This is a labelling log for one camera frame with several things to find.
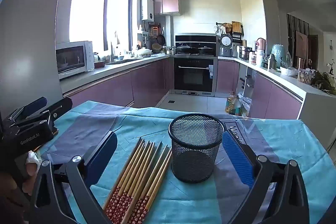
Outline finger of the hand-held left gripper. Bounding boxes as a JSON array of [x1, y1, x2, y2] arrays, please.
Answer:
[[9, 97, 73, 135], [4, 97, 48, 128]]

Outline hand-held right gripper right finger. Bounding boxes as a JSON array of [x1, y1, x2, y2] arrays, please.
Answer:
[[222, 130, 310, 224]]

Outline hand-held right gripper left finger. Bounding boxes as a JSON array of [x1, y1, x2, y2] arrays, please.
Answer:
[[30, 131, 118, 224]]

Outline bundle of wooden chopsticks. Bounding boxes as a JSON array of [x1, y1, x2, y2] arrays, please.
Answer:
[[102, 137, 174, 224]]

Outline black mesh holder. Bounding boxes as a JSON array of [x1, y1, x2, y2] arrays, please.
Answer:
[[168, 113, 224, 183]]

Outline person's left hand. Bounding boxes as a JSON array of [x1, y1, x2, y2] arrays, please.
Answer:
[[0, 151, 42, 215]]

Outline blue grey tablecloth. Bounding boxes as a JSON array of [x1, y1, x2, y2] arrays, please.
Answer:
[[34, 100, 328, 224]]

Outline white microwave oven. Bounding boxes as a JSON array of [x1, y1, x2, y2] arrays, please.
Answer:
[[56, 41, 94, 80]]

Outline dark sauce bottle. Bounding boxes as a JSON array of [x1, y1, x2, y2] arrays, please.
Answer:
[[231, 95, 241, 116]]

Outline white plastic bag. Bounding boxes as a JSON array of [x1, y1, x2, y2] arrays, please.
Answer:
[[240, 97, 252, 117]]

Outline yellow cooking oil bottle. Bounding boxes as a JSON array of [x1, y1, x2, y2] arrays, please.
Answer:
[[225, 91, 235, 114]]

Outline pink base cabinet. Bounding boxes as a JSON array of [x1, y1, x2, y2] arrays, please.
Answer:
[[217, 60, 303, 119], [62, 57, 171, 109]]

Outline black built-in oven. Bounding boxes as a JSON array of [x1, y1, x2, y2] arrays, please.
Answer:
[[174, 57, 214, 93]]

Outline white casserole pot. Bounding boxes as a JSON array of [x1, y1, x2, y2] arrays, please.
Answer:
[[137, 47, 153, 58]]

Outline white bowl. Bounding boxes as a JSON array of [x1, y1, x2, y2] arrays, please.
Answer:
[[280, 67, 298, 77]]

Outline steel thermos flask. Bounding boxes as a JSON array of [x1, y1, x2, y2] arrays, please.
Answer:
[[267, 54, 277, 70]]

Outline kitchen window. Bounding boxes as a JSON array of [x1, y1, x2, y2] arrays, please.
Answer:
[[69, 0, 137, 51]]

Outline steel stockpot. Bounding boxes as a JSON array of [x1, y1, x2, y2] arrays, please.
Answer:
[[238, 46, 254, 60]]

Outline clear plastic egg box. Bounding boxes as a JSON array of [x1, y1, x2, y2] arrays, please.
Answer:
[[298, 69, 314, 84]]

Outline teal air fryer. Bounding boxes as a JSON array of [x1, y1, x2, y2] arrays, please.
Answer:
[[271, 44, 289, 67]]

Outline white rice cooker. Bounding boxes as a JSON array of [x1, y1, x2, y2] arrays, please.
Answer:
[[219, 34, 234, 57]]

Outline leafy green vegetables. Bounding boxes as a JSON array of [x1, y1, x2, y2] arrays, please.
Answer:
[[311, 70, 336, 94]]

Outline pink kettle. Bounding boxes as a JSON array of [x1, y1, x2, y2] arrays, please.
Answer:
[[256, 38, 266, 56]]

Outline black wok with lid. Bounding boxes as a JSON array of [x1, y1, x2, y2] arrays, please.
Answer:
[[176, 43, 197, 54]]

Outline black range hood stove unit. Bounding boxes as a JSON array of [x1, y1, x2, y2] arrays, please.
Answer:
[[175, 33, 217, 56]]

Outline pink framed picture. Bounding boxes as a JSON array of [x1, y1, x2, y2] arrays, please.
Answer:
[[295, 30, 309, 69]]

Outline white water heater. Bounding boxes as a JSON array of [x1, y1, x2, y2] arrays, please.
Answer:
[[141, 0, 154, 21]]

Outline pink wall cabinet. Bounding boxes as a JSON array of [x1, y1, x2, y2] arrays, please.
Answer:
[[150, 0, 180, 16]]

